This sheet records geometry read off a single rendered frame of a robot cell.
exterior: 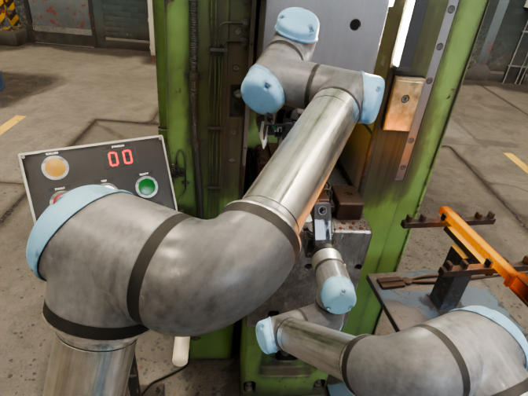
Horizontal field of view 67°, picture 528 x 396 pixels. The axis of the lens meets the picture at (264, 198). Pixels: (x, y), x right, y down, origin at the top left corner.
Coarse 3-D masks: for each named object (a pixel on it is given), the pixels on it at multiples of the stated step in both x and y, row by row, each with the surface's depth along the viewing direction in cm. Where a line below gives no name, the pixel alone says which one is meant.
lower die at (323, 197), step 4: (268, 144) 159; (272, 144) 158; (276, 144) 159; (260, 148) 156; (268, 148) 157; (272, 148) 155; (276, 148) 155; (260, 152) 153; (268, 152) 154; (272, 152) 152; (268, 156) 151; (260, 160) 147; (264, 160) 148; (268, 160) 148; (260, 164) 145; (264, 164) 145; (260, 168) 143; (260, 172) 143; (324, 192) 129; (320, 196) 127; (324, 196) 127; (320, 200) 126; (324, 200) 126; (328, 200) 126
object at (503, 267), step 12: (456, 216) 121; (456, 228) 118; (468, 228) 116; (468, 240) 113; (480, 240) 111; (480, 252) 109; (492, 252) 107; (504, 264) 103; (504, 276) 101; (516, 276) 98; (516, 288) 99
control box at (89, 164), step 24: (96, 144) 99; (120, 144) 102; (144, 144) 104; (24, 168) 92; (72, 168) 96; (96, 168) 99; (120, 168) 102; (144, 168) 104; (168, 168) 108; (48, 192) 94; (168, 192) 108
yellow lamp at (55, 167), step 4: (48, 160) 94; (52, 160) 94; (56, 160) 94; (60, 160) 95; (48, 164) 94; (52, 164) 94; (56, 164) 94; (60, 164) 95; (64, 164) 95; (48, 168) 94; (52, 168) 94; (56, 168) 94; (60, 168) 95; (64, 168) 95; (48, 172) 94; (52, 172) 94; (56, 172) 94; (60, 172) 95; (52, 176) 94; (56, 176) 95
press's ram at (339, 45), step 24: (264, 0) 97; (288, 0) 94; (312, 0) 94; (336, 0) 95; (360, 0) 95; (384, 0) 96; (264, 24) 97; (336, 24) 98; (360, 24) 99; (264, 48) 99; (336, 48) 101; (360, 48) 101
